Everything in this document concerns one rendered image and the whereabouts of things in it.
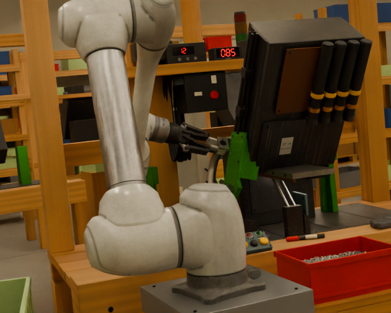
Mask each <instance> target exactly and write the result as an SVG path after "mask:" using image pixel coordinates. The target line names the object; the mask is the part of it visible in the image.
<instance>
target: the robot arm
mask: <svg viewBox="0 0 391 313"><path fill-rule="evenodd" d="M175 23H176V9H175V6H174V1H173V0H70V1H68V2H66V3H64V5H63V6H61V7H60V8H59V10H58V36H59V38H60V40H61V41H62V42H63V43H64V44H65V45H67V46H69V47H72V48H76V50H77V52H78V53H79V55H80V57H81V58H82V60H83V61H84V62H85V63H86V64H87V68H88V75H89V82H90V87H91V94H92V101H93V106H94V113H95V115H96V122H97V129H98V133H99V141H100V145H101V152H102V159H103V164H104V171H105V176H106V183H107V190H108V191H107V192H106V193H105V194H104V195H103V197H102V199H101V201H100V203H99V215H98V216H95V217H93V218H92V219H91V220H90V221H89V222H88V224H87V226H86V230H85V231H84V244H85V248H86V253H87V256H88V260H89V262H90V264H91V266H92V267H93V268H95V269H97V270H99V271H101V272H104V273H107V274H113V275H118V276H138V275H144V274H153V273H159V272H162V271H167V270H171V269H175V268H186V271H187V281H186V282H183V283H180V284H176V285H174V286H172V292H173V293H178V294H182V295H184V296H187V297H190V298H193V299H195V300H198V301H200V302H202V303H203V304H205V305H212V304H216V303H218V302H220V301H224V300H227V299H231V298H234V297H238V296H242V295H244V294H249V293H253V292H256V291H263V290H265V289H266V283H264V282H261V281H256V280H254V279H256V278H258V277H260V276H261V270H260V269H259V268H247V267H246V238H245V228H244V223H243V217H242V214H241V210H240V207H239V205H238V202H237V200H236V198H235V196H234V195H233V194H232V193H231V191H230V190H229V189H228V187H227V186H226V185H224V184H218V183H198V184H193V185H191V186H189V187H188V188H186V189H185V190H184V191H183V192H182V194H181V195H180V197H179V203H177V204H175V205H173V206H171V207H164V205H163V203H162V201H161V199H160V196H159V194H158V192H157V191H155V190H154V189H153V188H152V187H151V186H149V185H147V182H146V175H147V171H148V167H149V162H150V148H149V145H148V141H152V142H156V143H163V142H164V143H168V144H171V145H173V144H178V145H179V146H181V147H182V148H183V150H182V152H183V153H187V152H189V153H195V154H199V155H205V156H206V155H207V154H208V152H210V153H214V154H216V153H217V154H219V155H224V154H225V153H226V152H227V150H222V149H218V147H217V145H218V143H217V139H216V138H213V137H209V136H210V134H207V132H206V131H205V130H202V129H199V128H197V127H193V126H191V125H189V124H187V123H185V122H183V123H182V124H181V126H179V125H178V124H175V123H172V122H169V120H168V119H165V118H162V117H158V116H154V115H152V114H150V106H151V99H152V94H153V87H154V83H155V76H156V70H157V67H158V63H159V61H160V58H161V56H162V54H163V53H164V51H165V50H166V47H167V46H168V44H169V41H170V39H171V37H172V35H173V32H174V27H175ZM128 43H136V44H137V69H136V74H135V84H134V90H133V101H132V97H131V93H130V86H129V82H128V76H127V69H126V65H125V58H124V56H125V54H126V52H127V45H128ZM196 140H200V141H206V142H205V143H207V144H209V145H206V144H204V143H201V142H198V141H196Z"/></svg>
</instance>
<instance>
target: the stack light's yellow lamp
mask: <svg viewBox="0 0 391 313"><path fill-rule="evenodd" d="M238 34H248V31H247V23H246V22H242V23H237V24H235V35H238Z"/></svg>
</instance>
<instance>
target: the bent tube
mask: <svg viewBox="0 0 391 313"><path fill-rule="evenodd" d="M217 143H218V145H217V147H218V149H222V150H229V146H228V139H227V138H223V137H217ZM220 157H221V155H219V154H217V153H216V154H214V153H213V155H212V157H211V160H210V164H209V170H208V183H216V171H217V165H218V161H219V159H220Z"/></svg>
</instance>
